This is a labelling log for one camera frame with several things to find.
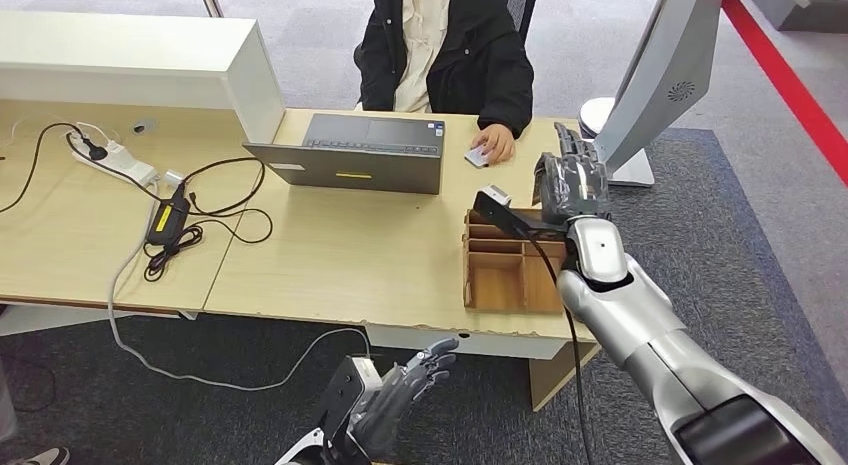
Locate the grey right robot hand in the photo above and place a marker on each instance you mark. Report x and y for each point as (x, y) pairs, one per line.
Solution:
(573, 184)

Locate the wooden compartment organizer box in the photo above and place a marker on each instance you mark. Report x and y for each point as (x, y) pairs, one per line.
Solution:
(493, 286)

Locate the person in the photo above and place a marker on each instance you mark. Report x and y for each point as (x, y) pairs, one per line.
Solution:
(477, 58)

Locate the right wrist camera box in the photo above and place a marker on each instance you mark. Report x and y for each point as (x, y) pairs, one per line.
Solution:
(503, 213)

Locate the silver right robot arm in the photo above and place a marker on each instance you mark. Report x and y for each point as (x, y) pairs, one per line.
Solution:
(649, 343)

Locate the white counter partition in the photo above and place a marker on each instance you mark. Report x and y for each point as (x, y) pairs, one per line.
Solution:
(132, 58)

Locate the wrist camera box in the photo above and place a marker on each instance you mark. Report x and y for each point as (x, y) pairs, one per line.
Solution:
(503, 213)
(341, 396)

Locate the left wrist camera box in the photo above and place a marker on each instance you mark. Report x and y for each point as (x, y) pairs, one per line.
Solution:
(341, 396)

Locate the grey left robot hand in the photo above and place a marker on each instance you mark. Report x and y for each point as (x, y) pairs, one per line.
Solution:
(394, 406)

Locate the black power adapter yellow label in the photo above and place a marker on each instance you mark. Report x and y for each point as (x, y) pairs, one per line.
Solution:
(166, 217)

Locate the person's left hand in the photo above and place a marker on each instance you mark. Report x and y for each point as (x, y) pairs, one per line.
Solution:
(498, 140)

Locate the white ID card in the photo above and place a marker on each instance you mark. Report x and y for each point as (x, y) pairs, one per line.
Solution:
(474, 158)

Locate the white power strip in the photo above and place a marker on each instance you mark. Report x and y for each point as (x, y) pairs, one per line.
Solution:
(119, 158)

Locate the silver kiosk stand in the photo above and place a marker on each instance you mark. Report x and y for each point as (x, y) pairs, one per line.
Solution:
(662, 71)

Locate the grey sneaker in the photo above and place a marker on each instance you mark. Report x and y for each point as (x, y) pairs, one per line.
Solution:
(46, 457)

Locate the small white charger plug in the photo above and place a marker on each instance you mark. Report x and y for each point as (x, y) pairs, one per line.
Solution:
(173, 178)

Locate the wooden desk leg panel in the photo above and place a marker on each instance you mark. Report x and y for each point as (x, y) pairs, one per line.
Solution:
(550, 381)

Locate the grey desk grommet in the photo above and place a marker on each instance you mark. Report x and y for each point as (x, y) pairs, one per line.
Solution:
(142, 126)

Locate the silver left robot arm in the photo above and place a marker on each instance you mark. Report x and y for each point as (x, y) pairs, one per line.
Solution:
(298, 455)

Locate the bystander's leg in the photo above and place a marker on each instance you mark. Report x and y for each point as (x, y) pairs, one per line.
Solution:
(6, 402)

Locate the dark grey laptop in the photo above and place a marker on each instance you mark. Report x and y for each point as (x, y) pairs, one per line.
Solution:
(358, 167)

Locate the black office chair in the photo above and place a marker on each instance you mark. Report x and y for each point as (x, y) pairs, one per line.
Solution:
(523, 5)

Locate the grey display platform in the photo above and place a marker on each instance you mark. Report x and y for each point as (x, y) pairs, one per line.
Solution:
(808, 11)

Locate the round white base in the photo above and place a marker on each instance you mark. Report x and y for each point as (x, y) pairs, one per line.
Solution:
(591, 114)

